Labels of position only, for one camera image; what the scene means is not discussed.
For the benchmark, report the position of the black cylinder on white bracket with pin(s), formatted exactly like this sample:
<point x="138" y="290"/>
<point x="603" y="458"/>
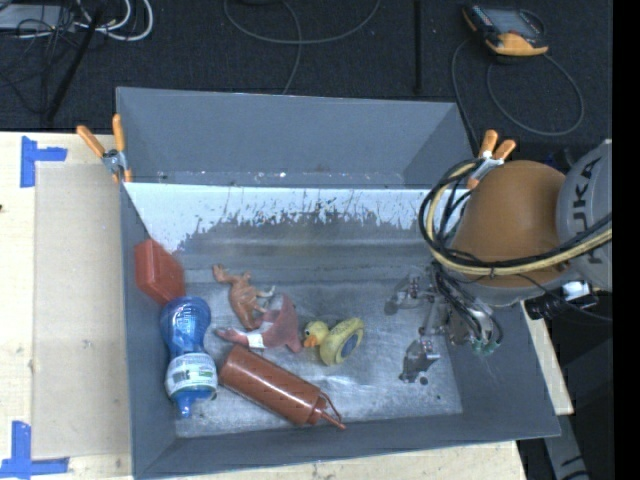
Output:
<point x="555" y="302"/>

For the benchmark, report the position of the yellow rubber duck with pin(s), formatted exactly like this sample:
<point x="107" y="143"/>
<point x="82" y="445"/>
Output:
<point x="337" y="343"/>

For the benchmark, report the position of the blue plastic bottle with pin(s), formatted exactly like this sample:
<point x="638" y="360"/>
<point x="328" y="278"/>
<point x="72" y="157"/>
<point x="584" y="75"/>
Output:
<point x="186" y="333"/>

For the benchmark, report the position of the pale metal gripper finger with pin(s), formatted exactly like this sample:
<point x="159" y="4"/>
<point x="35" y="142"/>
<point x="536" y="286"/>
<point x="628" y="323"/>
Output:
<point x="417" y="358"/>
<point x="404" y="295"/>

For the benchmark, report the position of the pale flat board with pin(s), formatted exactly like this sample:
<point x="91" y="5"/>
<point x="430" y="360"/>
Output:
<point x="75" y="293"/>

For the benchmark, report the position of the red-brown flat block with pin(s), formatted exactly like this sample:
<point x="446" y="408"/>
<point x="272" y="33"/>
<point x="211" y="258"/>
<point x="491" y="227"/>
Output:
<point x="157" y="270"/>

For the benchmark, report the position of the brown toy animal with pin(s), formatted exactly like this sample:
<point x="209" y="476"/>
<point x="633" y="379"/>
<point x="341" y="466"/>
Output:
<point x="242" y="298"/>

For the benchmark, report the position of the grey metal bin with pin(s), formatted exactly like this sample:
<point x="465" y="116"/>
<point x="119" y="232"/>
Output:
<point x="310" y="248"/>

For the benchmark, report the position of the pink toy shark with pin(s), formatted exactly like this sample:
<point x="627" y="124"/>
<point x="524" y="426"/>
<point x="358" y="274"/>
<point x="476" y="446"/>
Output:
<point x="280" y="330"/>

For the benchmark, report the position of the red-brown squeeze bottle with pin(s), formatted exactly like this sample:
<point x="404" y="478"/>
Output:
<point x="270" y="385"/>

